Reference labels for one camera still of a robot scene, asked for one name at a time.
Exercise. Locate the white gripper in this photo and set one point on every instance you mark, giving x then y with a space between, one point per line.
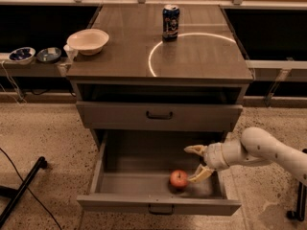
215 156

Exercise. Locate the red apple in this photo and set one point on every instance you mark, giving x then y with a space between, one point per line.
178 179

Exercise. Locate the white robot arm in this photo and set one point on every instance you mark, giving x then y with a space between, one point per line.
255 148

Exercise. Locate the grey drawer cabinet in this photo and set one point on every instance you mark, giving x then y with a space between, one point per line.
204 65

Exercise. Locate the white bowl on counter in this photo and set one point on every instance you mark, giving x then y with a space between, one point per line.
88 42

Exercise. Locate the black stand leg right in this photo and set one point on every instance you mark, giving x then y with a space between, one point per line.
299 213

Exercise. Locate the black stand leg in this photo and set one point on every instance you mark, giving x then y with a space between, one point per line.
13 195
299 213

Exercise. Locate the blue soda can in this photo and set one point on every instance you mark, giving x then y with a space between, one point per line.
170 15

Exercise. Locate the small clear plastic cup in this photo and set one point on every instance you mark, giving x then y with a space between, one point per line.
70 52

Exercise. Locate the dark blue-grey bowl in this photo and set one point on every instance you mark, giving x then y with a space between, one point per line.
49 55

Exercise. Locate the black stand leg left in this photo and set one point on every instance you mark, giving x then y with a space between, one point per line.
13 195

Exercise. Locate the blue patterned bowl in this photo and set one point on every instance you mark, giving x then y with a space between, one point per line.
22 56

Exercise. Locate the grey side shelf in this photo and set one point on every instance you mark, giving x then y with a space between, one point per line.
34 68

